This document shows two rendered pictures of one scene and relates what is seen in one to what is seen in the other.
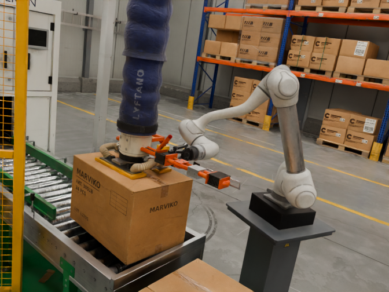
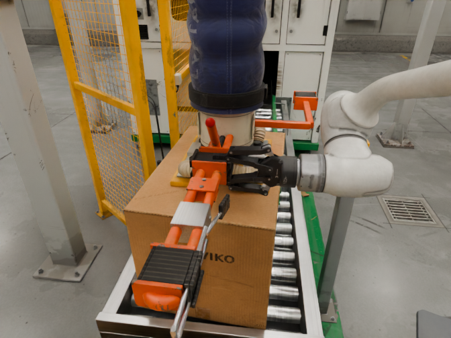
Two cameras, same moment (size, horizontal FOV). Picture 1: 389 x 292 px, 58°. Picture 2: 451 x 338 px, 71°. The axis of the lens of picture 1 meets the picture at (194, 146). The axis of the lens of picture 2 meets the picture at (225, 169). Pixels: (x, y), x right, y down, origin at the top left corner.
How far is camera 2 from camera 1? 1.51 m
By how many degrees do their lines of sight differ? 56
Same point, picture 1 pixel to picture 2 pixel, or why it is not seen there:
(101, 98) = (417, 58)
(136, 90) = (192, 17)
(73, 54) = not seen: outside the picture
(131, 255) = not seen: hidden behind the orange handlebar
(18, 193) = (144, 157)
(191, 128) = (331, 114)
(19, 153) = (137, 112)
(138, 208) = (139, 238)
